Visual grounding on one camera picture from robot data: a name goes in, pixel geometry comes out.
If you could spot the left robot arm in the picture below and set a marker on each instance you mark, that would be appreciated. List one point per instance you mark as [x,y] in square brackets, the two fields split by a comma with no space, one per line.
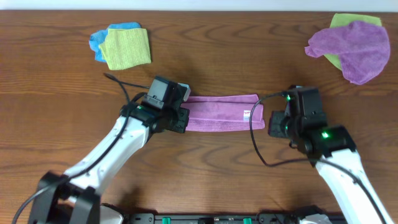
[75,196]

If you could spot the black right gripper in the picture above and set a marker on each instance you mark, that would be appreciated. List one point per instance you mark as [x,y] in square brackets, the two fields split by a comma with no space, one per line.
[273,126]

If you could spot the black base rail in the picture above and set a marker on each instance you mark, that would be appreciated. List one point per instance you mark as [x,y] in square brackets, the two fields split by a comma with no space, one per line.
[260,218]

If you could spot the pink purple microfiber cloth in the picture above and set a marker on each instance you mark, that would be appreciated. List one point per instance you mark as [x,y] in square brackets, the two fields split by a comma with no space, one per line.
[223,113]

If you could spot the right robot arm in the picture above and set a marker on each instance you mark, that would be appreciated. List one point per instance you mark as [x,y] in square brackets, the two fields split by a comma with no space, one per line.
[331,151]

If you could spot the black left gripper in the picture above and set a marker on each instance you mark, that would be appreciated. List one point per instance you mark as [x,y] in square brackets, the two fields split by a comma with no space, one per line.
[183,117]

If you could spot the blue cloth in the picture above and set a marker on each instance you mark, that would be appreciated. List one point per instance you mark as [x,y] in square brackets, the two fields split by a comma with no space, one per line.
[99,37]

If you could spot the dark purple crumpled cloth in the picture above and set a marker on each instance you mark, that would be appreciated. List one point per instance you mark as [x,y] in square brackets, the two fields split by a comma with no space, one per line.
[362,48]

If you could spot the folded green cloth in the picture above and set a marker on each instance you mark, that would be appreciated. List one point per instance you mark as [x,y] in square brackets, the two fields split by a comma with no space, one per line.
[126,48]

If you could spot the light green cloth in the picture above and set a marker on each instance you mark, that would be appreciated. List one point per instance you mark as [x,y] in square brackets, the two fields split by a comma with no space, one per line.
[344,19]

